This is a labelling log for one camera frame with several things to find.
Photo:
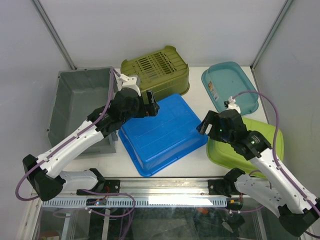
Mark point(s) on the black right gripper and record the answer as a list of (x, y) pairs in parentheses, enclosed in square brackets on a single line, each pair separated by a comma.
[(211, 118)]

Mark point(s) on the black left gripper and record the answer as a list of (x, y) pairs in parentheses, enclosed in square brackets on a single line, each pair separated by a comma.
[(150, 109)]

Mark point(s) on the blue plastic tub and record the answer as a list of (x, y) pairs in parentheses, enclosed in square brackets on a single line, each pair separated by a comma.
[(153, 143)]

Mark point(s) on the lime green plastic tub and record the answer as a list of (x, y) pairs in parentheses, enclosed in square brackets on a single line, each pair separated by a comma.
[(263, 142)]

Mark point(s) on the olive green slotted basket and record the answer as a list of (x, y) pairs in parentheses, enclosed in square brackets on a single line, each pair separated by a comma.
[(163, 71)]

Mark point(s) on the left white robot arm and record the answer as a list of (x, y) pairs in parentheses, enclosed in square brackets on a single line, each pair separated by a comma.
[(45, 172)]

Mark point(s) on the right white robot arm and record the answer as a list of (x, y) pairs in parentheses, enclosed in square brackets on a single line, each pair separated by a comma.
[(296, 208)]

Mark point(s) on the teal translucent plastic tray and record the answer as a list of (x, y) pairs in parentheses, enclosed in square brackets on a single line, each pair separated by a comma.
[(227, 79)]

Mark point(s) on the grey plastic storage bin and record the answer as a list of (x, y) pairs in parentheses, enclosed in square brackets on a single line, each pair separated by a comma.
[(78, 93)]

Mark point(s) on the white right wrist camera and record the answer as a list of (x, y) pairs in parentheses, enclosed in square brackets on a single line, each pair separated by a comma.
[(231, 104)]

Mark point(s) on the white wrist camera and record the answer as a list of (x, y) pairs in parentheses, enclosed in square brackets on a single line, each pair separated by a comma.
[(132, 82), (231, 104)]

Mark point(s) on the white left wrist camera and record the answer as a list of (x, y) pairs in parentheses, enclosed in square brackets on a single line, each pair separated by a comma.
[(132, 82)]

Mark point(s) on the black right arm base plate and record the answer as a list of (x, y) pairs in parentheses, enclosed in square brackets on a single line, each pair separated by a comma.
[(221, 187)]

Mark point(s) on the aluminium mounting rail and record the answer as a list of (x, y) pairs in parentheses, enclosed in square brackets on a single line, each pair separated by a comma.
[(175, 187)]

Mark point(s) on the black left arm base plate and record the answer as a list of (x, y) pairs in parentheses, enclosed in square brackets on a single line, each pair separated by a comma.
[(102, 188)]

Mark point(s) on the white slotted cable duct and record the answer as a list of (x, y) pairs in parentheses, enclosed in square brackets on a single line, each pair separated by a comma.
[(140, 202)]

